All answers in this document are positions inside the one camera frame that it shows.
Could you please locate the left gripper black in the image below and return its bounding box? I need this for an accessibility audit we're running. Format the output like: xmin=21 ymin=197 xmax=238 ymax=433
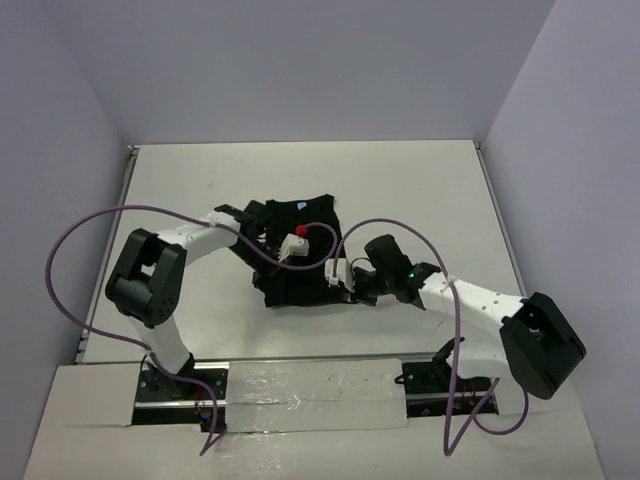
xmin=228 ymin=239 xmax=291 ymax=302

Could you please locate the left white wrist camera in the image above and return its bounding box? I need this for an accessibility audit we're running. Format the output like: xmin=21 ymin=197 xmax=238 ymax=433
xmin=279 ymin=225 xmax=309 ymax=262

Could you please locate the black t shirt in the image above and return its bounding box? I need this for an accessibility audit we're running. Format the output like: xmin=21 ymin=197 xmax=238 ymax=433
xmin=252 ymin=194 xmax=344 ymax=308

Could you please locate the aluminium table rail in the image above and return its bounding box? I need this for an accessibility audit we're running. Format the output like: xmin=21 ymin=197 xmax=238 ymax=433
xmin=73 ymin=146 xmax=140 ymax=365

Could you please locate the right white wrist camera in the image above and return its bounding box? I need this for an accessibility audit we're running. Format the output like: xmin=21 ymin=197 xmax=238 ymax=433
xmin=324 ymin=258 xmax=354 ymax=292

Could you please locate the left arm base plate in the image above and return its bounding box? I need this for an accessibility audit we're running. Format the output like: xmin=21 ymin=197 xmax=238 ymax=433
xmin=131 ymin=366 xmax=228 ymax=433

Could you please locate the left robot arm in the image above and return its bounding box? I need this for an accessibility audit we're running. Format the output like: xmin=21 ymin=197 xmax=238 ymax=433
xmin=105 ymin=200 xmax=275 ymax=399

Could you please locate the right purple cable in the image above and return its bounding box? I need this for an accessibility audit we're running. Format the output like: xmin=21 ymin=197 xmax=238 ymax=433
xmin=335 ymin=217 xmax=531 ymax=457

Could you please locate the purple cable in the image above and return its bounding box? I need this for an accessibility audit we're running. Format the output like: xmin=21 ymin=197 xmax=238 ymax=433
xmin=335 ymin=217 xmax=531 ymax=457
xmin=45 ymin=204 xmax=342 ymax=456

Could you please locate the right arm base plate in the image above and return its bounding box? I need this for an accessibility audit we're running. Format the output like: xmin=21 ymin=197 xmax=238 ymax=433
xmin=394 ymin=360 xmax=491 ymax=418

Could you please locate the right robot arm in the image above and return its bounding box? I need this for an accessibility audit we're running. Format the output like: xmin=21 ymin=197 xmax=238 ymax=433
xmin=354 ymin=234 xmax=586 ymax=400

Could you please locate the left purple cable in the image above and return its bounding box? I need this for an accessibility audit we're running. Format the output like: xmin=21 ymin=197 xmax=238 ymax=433
xmin=45 ymin=204 xmax=342 ymax=456

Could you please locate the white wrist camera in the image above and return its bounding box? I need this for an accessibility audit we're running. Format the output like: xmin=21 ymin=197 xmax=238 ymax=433
xmin=324 ymin=258 xmax=354 ymax=292
xmin=279 ymin=225 xmax=309 ymax=262

